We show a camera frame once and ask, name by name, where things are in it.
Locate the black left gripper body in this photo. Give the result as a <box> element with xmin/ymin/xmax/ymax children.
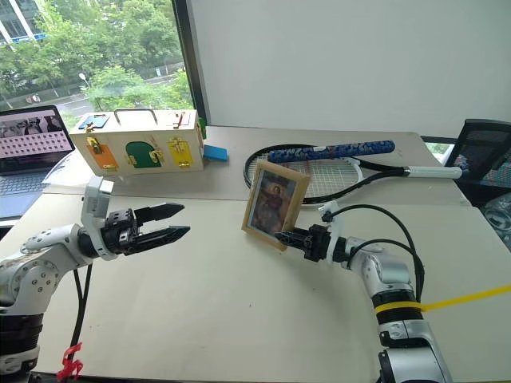
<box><xmin>99</xmin><ymin>207</ymin><xmax>141</xmax><ymax>256</ymax></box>

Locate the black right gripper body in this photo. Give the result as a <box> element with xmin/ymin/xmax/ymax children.
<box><xmin>302</xmin><ymin>223</ymin><xmax>333</xmax><ymax>263</ymax></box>

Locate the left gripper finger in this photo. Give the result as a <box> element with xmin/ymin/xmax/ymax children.
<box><xmin>135</xmin><ymin>202</ymin><xmax>186</xmax><ymax>227</ymax></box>
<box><xmin>129</xmin><ymin>225</ymin><xmax>192</xmax><ymax>254</ymax></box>

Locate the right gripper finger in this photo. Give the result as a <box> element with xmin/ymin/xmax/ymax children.
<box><xmin>275</xmin><ymin>229</ymin><xmax>309</xmax><ymax>250</ymax></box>

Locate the wooden picture frame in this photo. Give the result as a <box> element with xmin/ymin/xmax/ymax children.
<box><xmin>240</xmin><ymin>159</ymin><xmax>312</xmax><ymax>252</ymax></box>

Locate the black white tennis racket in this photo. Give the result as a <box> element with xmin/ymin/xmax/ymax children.
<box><xmin>243</xmin><ymin>144</ymin><xmax>463</xmax><ymax>211</ymax></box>

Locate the wooden latch busy box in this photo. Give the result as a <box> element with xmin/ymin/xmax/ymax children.
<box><xmin>69</xmin><ymin>107</ymin><xmax>207</xmax><ymax>177</ymax></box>

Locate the blue block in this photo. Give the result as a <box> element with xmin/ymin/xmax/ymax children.
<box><xmin>203</xmin><ymin>144</ymin><xmax>230</xmax><ymax>164</ymax></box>

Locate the blue patterned tube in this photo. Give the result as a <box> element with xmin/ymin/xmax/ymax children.
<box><xmin>267</xmin><ymin>139</ymin><xmax>396</xmax><ymax>164</ymax></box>

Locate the open laptop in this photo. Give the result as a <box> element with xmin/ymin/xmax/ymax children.
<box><xmin>0</xmin><ymin>105</ymin><xmax>77</xmax><ymax>221</ymax></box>

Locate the black mesh office chair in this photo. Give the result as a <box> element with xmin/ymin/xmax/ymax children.
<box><xmin>444</xmin><ymin>118</ymin><xmax>511</xmax><ymax>193</ymax></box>

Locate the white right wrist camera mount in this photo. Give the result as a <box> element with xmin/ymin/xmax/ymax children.
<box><xmin>318</xmin><ymin>200</ymin><xmax>347</xmax><ymax>265</ymax></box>

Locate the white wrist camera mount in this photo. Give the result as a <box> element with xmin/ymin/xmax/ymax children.
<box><xmin>78</xmin><ymin>174</ymin><xmax>116</xmax><ymax>261</ymax></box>
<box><xmin>318</xmin><ymin>200</ymin><xmax>347</xmax><ymax>265</ymax></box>

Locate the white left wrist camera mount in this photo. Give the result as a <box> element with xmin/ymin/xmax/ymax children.
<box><xmin>78</xmin><ymin>174</ymin><xmax>116</xmax><ymax>261</ymax></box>

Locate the short black right arm cable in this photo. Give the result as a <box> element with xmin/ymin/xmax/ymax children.
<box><xmin>349</xmin><ymin>238</ymin><xmax>423</xmax><ymax>288</ymax></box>

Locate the long black right arm cable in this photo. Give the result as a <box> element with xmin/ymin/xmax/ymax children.
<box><xmin>321</xmin><ymin>203</ymin><xmax>426</xmax><ymax>306</ymax></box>

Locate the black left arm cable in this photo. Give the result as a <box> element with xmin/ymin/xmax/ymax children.
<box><xmin>69</xmin><ymin>263</ymin><xmax>93</xmax><ymax>350</ymax></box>

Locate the red cable tie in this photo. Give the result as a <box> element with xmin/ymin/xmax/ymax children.
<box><xmin>56</xmin><ymin>342</ymin><xmax>85</xmax><ymax>382</ymax></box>

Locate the yellow strap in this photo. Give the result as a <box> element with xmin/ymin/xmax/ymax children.
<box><xmin>374</xmin><ymin>283</ymin><xmax>511</xmax><ymax>316</ymax></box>

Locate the dark window frame post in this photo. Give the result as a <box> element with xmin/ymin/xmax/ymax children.
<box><xmin>172</xmin><ymin>0</ymin><xmax>213</xmax><ymax>127</ymax></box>

